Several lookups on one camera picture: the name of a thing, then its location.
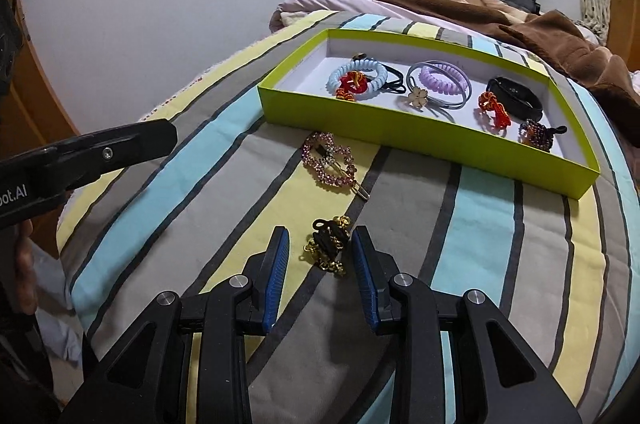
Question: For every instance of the orange wooden wardrobe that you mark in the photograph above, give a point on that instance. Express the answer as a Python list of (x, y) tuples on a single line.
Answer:
[(623, 34)]

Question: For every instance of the green shallow cardboard box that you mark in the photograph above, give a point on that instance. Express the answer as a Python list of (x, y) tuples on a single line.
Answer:
[(296, 94)]

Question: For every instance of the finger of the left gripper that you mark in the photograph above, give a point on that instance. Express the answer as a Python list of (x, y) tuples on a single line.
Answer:
[(85, 159)]

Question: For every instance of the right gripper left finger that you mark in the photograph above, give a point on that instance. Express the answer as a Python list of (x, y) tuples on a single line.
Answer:
[(267, 272)]

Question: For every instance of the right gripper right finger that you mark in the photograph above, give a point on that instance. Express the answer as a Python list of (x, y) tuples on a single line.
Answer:
[(374, 270)]

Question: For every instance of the pink quilt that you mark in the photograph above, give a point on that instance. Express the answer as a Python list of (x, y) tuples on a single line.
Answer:
[(290, 11)]

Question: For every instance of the brown fleece blanket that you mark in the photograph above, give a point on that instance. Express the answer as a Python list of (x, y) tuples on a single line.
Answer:
[(555, 39)]

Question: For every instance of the striped bed sheet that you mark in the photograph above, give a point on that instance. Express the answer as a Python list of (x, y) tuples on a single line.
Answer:
[(565, 271)]

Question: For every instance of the black smart wristband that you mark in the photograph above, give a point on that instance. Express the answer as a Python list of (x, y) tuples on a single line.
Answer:
[(518, 100)]

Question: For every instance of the person left hand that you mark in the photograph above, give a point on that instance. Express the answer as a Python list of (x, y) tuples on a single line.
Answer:
[(25, 276)]

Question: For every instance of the black gold chain scrunchie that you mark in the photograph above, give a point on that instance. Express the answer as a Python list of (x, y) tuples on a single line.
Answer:
[(327, 243)]

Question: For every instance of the pink rhinestone hair clip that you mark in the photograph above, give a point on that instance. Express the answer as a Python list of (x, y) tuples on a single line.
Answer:
[(332, 164)]

